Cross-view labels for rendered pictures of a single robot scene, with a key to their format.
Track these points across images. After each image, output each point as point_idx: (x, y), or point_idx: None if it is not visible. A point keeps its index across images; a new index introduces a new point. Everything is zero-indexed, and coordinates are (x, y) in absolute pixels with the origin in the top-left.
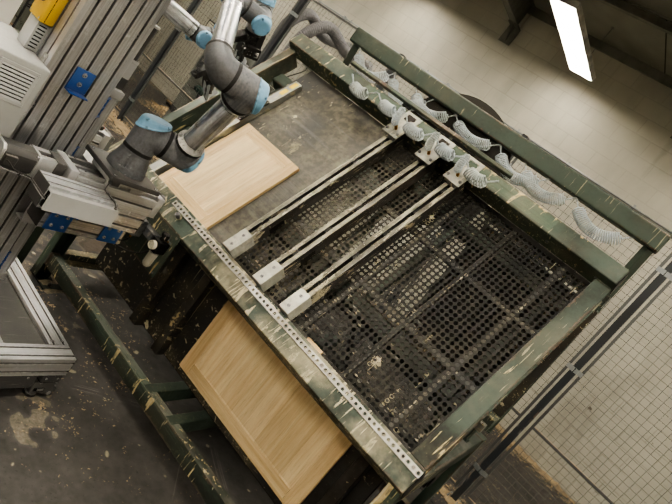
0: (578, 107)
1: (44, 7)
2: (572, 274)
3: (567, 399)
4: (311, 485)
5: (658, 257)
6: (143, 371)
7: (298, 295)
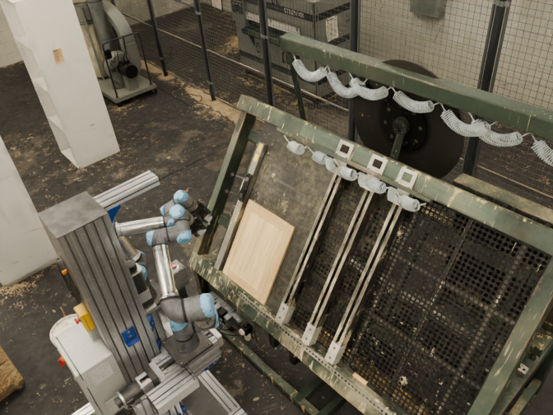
0: None
1: (84, 326)
2: (534, 249)
3: None
4: None
5: None
6: (299, 365)
7: (332, 347)
